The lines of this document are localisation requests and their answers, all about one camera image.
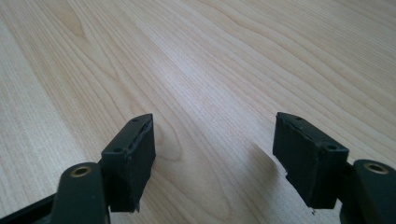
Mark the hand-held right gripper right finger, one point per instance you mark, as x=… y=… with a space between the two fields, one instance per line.
x=306 y=158

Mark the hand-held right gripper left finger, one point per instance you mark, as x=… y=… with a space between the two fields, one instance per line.
x=129 y=161

